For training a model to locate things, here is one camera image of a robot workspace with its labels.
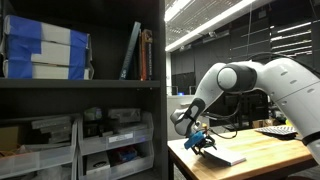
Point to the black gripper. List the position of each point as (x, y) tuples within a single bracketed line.
[(206, 142)]

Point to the book with teal cover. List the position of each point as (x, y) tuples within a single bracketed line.
[(226, 156)]

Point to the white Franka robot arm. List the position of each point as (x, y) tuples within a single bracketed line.
[(293, 86)]

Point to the dark book brown top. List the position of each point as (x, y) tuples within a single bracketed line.
[(150, 56)]

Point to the orange spine book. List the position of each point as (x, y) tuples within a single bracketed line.
[(143, 56)]

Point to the thin teal book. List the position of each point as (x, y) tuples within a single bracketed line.
[(130, 50)]

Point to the checkerboard calibration board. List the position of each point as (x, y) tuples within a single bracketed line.
[(276, 130)]

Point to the clear plastic storage bin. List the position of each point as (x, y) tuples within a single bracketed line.
[(133, 165)]

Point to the blue small box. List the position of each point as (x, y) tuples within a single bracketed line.
[(126, 153)]

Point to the grey rectangular box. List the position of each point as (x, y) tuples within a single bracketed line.
[(124, 114)]

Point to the clear bin with white label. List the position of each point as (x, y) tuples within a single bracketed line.
[(116, 141)]

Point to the white box black circle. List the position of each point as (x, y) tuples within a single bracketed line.
[(98, 162)]

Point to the small greenish box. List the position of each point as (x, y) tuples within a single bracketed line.
[(93, 113)]

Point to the black bookshelf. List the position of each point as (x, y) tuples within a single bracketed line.
[(100, 93)]

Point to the long ceiling light strip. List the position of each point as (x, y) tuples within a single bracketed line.
[(216, 22)]

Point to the grey flat boxes stack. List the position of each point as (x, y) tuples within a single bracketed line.
[(53, 126)]

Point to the large clear plastic bin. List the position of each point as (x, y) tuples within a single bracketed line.
[(40, 158)]

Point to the blue white paper ream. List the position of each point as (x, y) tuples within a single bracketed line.
[(50, 70), (56, 32), (53, 53)]

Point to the brown cardboard box in bin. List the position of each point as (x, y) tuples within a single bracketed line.
[(9, 136)]

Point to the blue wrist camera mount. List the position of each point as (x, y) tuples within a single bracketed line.
[(195, 139)]

